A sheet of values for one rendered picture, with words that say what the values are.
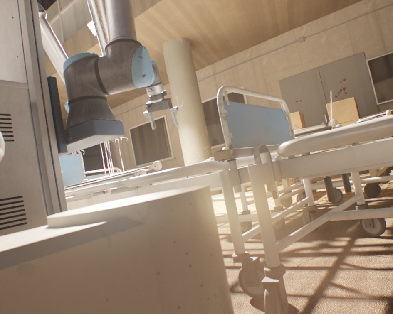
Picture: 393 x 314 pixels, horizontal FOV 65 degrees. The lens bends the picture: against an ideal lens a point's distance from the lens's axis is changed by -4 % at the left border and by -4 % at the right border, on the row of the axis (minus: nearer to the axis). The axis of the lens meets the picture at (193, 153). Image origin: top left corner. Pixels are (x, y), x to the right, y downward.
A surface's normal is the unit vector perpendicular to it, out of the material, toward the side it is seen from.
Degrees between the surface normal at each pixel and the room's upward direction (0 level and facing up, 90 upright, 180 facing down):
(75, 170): 90
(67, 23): 90
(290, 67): 90
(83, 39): 90
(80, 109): 70
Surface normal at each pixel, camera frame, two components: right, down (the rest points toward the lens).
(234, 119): 0.78, -0.20
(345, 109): -0.50, 0.04
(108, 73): -0.08, 0.21
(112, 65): -0.15, -0.12
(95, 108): 0.42, -0.48
